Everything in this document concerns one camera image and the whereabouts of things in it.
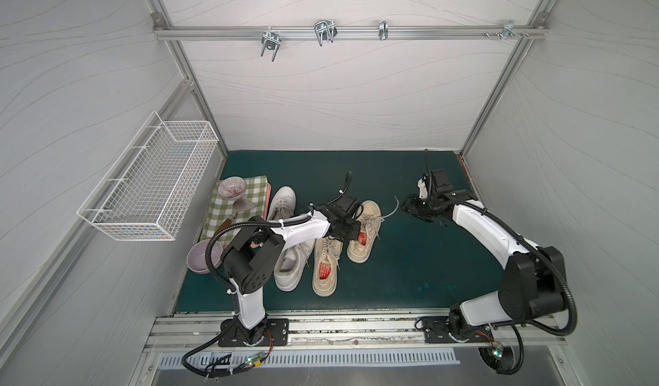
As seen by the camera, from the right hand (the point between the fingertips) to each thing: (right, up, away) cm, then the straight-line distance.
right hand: (408, 206), depth 88 cm
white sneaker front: (-40, -18, -8) cm, 44 cm away
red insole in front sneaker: (-29, -20, -6) cm, 36 cm away
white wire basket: (-77, +7, -19) cm, 80 cm away
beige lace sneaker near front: (-28, -15, -7) cm, 33 cm away
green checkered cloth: (-70, -4, +11) cm, 71 cm away
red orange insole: (-16, -12, +2) cm, 20 cm away
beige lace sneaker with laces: (-17, -14, -4) cm, 23 cm away
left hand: (-18, -10, +1) cm, 20 cm away
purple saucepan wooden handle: (-71, -15, -5) cm, 73 cm away
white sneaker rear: (-44, +1, +3) cm, 45 cm away
